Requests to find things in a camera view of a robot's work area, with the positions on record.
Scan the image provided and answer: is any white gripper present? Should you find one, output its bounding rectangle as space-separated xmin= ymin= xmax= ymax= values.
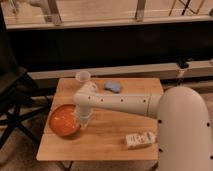
xmin=74 ymin=106 xmax=92 ymax=129

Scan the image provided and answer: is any orange ceramic bowl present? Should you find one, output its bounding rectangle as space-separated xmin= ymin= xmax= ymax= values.
xmin=49 ymin=104 xmax=80 ymax=137

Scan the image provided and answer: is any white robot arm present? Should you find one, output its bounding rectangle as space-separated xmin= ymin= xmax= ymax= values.
xmin=73 ymin=82 xmax=213 ymax=171

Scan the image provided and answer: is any wooden folding table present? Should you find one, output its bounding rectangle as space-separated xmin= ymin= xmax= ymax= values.
xmin=36 ymin=78 xmax=163 ymax=161

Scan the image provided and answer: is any clear plastic cup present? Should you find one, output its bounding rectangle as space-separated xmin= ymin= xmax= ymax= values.
xmin=75 ymin=71 xmax=91 ymax=84

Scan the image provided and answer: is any blue crumpled cloth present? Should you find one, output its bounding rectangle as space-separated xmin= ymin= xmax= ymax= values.
xmin=104 ymin=81 xmax=122 ymax=93

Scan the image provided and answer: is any white plastic bottle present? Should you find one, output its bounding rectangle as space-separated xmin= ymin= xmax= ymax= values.
xmin=125 ymin=131 xmax=156 ymax=149

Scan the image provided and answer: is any black chair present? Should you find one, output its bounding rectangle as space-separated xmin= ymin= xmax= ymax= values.
xmin=0 ymin=7 xmax=51 ymax=150

